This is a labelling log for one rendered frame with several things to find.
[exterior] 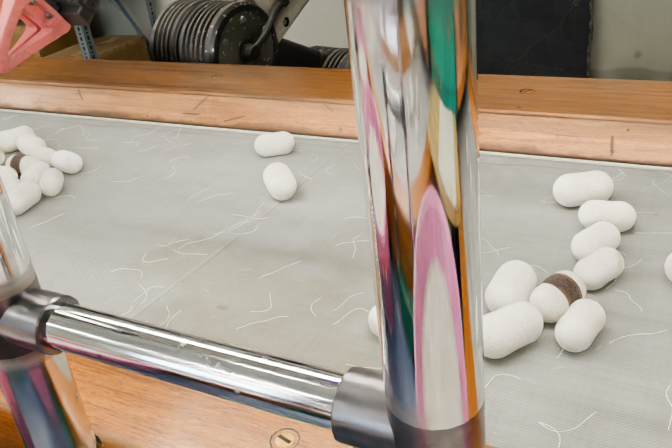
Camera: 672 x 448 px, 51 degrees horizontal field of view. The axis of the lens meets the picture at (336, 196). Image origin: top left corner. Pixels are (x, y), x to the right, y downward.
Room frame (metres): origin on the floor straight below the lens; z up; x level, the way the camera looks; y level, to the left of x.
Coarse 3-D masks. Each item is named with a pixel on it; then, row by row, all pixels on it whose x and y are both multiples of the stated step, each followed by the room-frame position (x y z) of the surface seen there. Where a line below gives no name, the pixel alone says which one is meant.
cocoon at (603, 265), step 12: (600, 252) 0.31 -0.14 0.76; (612, 252) 0.31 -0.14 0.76; (576, 264) 0.31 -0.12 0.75; (588, 264) 0.30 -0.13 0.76; (600, 264) 0.30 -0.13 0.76; (612, 264) 0.31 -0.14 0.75; (588, 276) 0.30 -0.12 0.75; (600, 276) 0.30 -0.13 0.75; (612, 276) 0.30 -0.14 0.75; (588, 288) 0.30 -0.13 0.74
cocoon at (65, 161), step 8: (56, 152) 0.56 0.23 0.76; (64, 152) 0.56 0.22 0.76; (72, 152) 0.56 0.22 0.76; (56, 160) 0.56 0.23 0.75; (64, 160) 0.55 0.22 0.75; (72, 160) 0.55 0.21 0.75; (80, 160) 0.56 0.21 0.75; (56, 168) 0.56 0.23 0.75; (64, 168) 0.55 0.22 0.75; (72, 168) 0.55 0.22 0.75; (80, 168) 0.55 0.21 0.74
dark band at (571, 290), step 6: (552, 276) 0.29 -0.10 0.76; (558, 276) 0.29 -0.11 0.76; (564, 276) 0.29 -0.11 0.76; (546, 282) 0.29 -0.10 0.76; (552, 282) 0.29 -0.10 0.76; (558, 282) 0.29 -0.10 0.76; (564, 282) 0.29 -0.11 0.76; (570, 282) 0.29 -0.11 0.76; (558, 288) 0.28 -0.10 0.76; (564, 288) 0.28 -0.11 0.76; (570, 288) 0.28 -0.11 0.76; (576, 288) 0.29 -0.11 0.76; (564, 294) 0.28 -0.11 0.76; (570, 294) 0.28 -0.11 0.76; (576, 294) 0.28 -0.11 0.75; (570, 300) 0.28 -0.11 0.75; (576, 300) 0.28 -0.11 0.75
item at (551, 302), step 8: (560, 272) 0.30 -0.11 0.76; (568, 272) 0.30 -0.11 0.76; (576, 280) 0.29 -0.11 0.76; (536, 288) 0.29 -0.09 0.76; (544, 288) 0.28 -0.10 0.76; (552, 288) 0.28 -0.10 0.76; (584, 288) 0.29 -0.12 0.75; (536, 296) 0.28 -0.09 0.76; (544, 296) 0.28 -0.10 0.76; (552, 296) 0.28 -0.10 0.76; (560, 296) 0.28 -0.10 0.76; (584, 296) 0.29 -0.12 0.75; (536, 304) 0.28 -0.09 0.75; (544, 304) 0.28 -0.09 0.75; (552, 304) 0.28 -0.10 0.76; (560, 304) 0.28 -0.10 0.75; (568, 304) 0.28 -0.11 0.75; (544, 312) 0.28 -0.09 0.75; (552, 312) 0.28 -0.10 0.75; (560, 312) 0.28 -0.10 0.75; (544, 320) 0.28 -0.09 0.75; (552, 320) 0.28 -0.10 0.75
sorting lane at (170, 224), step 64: (0, 128) 0.70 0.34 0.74; (64, 128) 0.68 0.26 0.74; (128, 128) 0.65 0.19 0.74; (192, 128) 0.63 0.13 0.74; (64, 192) 0.52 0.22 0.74; (128, 192) 0.50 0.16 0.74; (192, 192) 0.49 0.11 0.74; (256, 192) 0.47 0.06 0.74; (320, 192) 0.46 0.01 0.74; (512, 192) 0.42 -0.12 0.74; (640, 192) 0.40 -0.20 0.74; (64, 256) 0.41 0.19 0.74; (128, 256) 0.40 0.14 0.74; (192, 256) 0.39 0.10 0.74; (256, 256) 0.38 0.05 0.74; (320, 256) 0.37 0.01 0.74; (512, 256) 0.35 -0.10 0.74; (640, 256) 0.33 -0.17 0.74; (192, 320) 0.32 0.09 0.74; (256, 320) 0.31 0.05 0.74; (320, 320) 0.31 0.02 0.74; (640, 320) 0.28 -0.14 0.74; (512, 384) 0.24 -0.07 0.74; (576, 384) 0.24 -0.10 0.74; (640, 384) 0.23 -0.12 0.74
